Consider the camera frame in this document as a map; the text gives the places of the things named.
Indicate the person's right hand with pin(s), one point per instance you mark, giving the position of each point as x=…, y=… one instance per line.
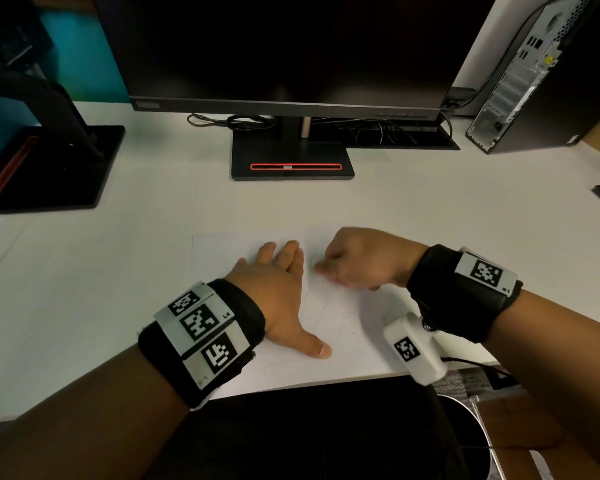
x=372, y=257

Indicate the person's left hand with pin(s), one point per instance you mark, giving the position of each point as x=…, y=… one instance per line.
x=275, y=299

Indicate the person's right fingers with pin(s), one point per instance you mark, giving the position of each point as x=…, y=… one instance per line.
x=332, y=264

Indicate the person's left middle finger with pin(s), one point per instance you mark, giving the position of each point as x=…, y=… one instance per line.
x=288, y=252

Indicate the person's left thumb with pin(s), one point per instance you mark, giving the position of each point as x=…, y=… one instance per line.
x=314, y=345

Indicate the white paper sheet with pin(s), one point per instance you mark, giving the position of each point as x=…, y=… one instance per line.
x=340, y=324

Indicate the person's left forearm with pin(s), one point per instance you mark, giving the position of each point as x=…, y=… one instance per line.
x=80, y=419

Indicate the person's right forearm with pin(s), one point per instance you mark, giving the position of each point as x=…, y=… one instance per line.
x=555, y=354

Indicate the person's black trousers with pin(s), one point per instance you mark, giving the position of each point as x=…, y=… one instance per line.
x=305, y=434

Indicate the black monitor stand red slot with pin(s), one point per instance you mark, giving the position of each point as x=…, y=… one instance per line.
x=292, y=157

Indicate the black wristband with marker plates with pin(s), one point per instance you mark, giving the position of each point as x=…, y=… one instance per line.
x=200, y=334

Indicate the black wristband with single marker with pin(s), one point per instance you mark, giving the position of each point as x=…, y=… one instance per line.
x=455, y=294

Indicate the metal waste bin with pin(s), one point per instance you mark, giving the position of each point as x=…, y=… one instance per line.
x=467, y=434

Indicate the black computer monitor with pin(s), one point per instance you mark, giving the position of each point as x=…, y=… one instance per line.
x=290, y=49

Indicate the black curved monitor stand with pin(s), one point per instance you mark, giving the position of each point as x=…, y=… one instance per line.
x=50, y=159

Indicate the black computer tower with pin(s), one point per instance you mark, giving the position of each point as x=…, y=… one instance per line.
x=545, y=79

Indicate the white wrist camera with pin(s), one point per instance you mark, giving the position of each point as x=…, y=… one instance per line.
x=415, y=349

